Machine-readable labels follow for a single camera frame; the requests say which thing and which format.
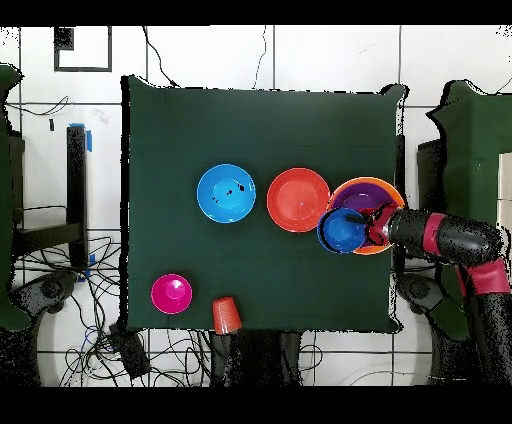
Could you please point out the small dark blue bowl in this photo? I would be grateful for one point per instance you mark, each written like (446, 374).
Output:
(340, 236)

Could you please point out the purple bowl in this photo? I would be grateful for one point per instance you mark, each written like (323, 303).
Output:
(360, 196)

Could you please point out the large orange bowl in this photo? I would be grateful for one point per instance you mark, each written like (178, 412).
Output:
(394, 190)

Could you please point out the red-orange bowl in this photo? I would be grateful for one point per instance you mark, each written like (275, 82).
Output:
(298, 200)

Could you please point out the light blue bowl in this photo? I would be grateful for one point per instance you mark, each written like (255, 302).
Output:
(226, 194)

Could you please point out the orange cup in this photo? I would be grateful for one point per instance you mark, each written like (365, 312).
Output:
(226, 316)

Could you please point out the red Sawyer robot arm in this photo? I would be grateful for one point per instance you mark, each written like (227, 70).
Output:
(452, 240)

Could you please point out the green cloth neighbouring table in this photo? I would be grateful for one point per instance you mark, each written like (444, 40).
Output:
(6, 200)
(468, 160)

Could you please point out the white box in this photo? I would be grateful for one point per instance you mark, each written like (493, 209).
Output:
(505, 212)
(505, 176)

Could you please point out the dark green table cloth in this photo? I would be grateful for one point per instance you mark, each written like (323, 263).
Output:
(260, 132)

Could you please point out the small pink bowl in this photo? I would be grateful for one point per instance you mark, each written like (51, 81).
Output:
(164, 300)

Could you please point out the black power adapter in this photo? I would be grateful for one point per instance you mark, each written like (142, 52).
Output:
(130, 354)

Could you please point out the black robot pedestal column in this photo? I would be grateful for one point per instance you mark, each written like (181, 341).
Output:
(260, 356)

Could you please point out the black stand post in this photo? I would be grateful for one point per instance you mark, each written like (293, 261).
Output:
(76, 180)

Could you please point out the black square floor frame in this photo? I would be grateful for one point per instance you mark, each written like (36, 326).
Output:
(64, 40)

